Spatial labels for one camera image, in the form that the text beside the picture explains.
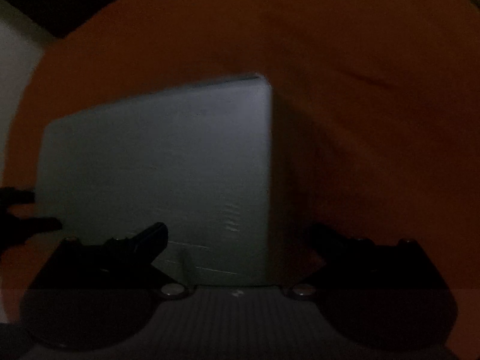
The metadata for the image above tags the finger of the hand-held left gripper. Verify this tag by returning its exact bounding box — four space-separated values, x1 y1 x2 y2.
0 187 37 206
0 214 64 250

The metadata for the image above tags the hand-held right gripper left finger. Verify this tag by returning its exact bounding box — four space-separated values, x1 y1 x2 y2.
34 222 188 290

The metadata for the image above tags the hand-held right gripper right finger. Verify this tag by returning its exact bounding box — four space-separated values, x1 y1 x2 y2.
290 224 449 290

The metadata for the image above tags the white paper sheet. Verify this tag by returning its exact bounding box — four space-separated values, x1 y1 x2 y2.
37 73 273 287

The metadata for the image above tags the orange cloth-covered desktop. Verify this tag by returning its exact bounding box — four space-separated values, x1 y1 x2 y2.
0 0 480 360

